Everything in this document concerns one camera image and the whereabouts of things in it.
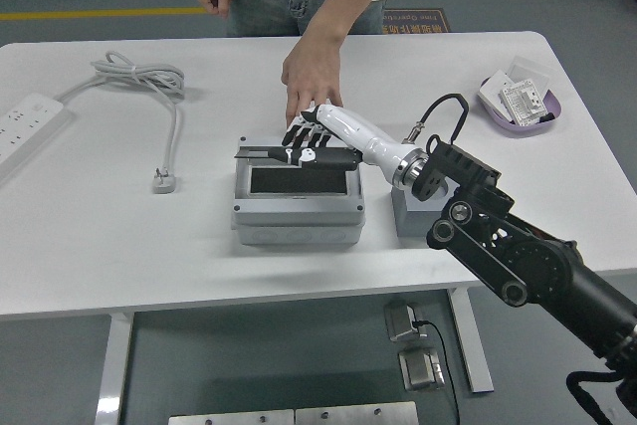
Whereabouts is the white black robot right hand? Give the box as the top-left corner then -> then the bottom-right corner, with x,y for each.
267,104 -> 424,182

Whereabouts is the person's left hand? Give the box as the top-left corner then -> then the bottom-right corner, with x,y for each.
281,36 -> 344,130

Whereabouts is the transparent hinged box lid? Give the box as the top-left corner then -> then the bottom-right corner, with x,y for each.
232,144 -> 357,167

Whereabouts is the grey plastic junction box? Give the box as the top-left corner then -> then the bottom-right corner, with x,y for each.
231,134 -> 367,246

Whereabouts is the white square socket box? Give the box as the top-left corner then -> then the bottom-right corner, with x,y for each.
479,71 -> 519,120

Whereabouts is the metal floor box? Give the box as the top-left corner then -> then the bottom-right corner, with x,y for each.
397,347 -> 446,391
383,299 -> 424,344

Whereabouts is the grey cube holder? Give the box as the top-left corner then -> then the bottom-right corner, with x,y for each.
391,180 -> 449,238

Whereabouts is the brown floor sign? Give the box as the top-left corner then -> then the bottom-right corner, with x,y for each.
383,8 -> 451,36

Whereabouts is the purple plastic tray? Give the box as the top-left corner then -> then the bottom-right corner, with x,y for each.
478,75 -> 566,139

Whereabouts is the white printed socket module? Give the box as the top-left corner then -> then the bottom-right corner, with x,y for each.
499,79 -> 548,126

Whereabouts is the white power strip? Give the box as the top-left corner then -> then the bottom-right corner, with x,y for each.
0,92 -> 71,182

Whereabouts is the white table leg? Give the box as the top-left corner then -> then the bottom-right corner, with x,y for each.
446,289 -> 495,394
94,313 -> 135,425

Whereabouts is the white power cable with plug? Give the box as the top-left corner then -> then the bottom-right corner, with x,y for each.
54,50 -> 188,196

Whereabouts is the black floor cable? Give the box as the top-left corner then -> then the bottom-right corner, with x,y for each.
412,319 -> 462,425

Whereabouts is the metal base plate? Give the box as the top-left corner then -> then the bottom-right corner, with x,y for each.
295,400 -> 419,425
167,409 -> 295,425

